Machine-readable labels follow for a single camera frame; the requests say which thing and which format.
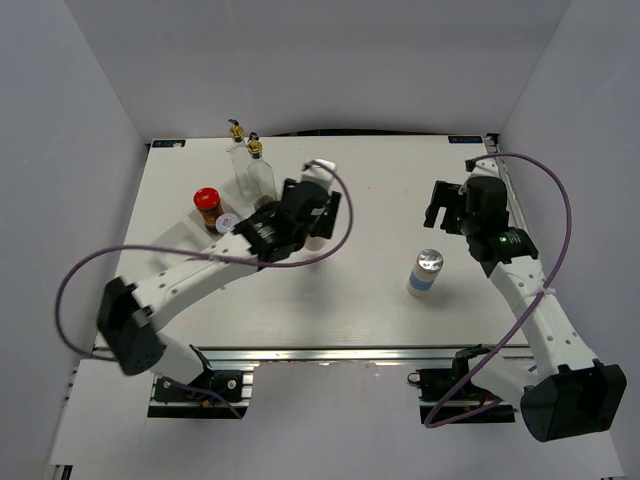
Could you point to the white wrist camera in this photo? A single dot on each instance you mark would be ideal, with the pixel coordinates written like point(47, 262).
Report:
point(320, 172)
point(481, 168)

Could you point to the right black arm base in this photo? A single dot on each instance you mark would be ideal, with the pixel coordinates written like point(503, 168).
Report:
point(434, 383)

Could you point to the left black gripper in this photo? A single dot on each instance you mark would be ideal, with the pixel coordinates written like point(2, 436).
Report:
point(324, 222)

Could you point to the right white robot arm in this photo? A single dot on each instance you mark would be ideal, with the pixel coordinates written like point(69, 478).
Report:
point(571, 392)

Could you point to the red lid sauce jar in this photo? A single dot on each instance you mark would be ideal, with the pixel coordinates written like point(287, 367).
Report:
point(208, 202)

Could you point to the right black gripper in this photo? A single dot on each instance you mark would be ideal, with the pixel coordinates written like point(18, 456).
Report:
point(444, 195)

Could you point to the clear liquid glass bottle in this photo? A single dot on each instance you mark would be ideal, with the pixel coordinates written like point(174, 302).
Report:
point(240, 158)

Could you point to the tall jar white powder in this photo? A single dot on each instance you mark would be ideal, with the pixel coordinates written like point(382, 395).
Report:
point(314, 244)

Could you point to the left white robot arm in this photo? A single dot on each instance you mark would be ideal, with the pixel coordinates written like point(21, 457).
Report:
point(132, 315)

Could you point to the aluminium rail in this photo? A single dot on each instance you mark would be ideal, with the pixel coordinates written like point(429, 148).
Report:
point(330, 354)
point(492, 145)

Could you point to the blue label silver-lid jar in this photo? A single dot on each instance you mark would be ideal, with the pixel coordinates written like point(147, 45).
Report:
point(425, 270)

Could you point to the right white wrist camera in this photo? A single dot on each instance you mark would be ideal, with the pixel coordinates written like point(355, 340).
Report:
point(481, 168)

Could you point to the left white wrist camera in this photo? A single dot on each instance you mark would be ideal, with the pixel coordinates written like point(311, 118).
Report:
point(320, 172)

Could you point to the dark sauce glass bottle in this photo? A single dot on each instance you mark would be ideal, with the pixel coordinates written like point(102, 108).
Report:
point(260, 174)

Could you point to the small red-label lid jar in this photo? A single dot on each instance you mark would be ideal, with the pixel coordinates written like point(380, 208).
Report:
point(225, 223)

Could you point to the right side aluminium rail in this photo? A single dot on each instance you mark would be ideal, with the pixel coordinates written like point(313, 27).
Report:
point(492, 145)

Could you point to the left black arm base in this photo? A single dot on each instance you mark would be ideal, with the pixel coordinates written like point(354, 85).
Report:
point(213, 395)

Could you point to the white compartment organizer tray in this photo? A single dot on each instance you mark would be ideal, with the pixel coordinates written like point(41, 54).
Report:
point(188, 231)

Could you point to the aluminium front rail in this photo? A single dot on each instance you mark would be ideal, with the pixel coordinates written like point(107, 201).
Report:
point(330, 354)

